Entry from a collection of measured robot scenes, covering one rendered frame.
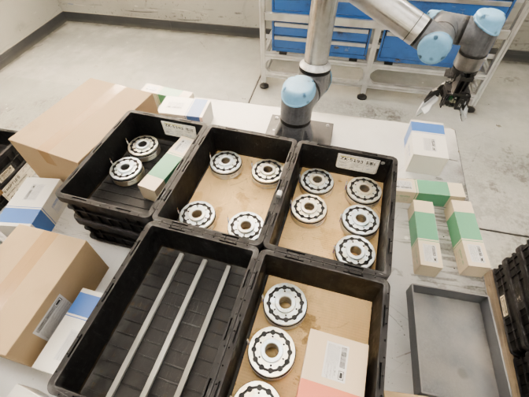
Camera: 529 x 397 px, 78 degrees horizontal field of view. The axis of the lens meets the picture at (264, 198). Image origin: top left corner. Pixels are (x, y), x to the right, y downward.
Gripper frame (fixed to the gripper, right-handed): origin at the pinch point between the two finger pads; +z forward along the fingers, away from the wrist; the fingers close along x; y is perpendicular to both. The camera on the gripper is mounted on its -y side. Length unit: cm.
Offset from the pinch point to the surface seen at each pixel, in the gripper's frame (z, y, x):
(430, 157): 10.0, 10.1, 0.0
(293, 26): 37, -141, -75
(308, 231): 5, 53, -37
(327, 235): 5, 53, -32
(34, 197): 9, 57, -127
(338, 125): 18.4, -11.7, -33.2
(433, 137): 9.3, -0.6, 1.6
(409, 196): 14.5, 25.7, -6.2
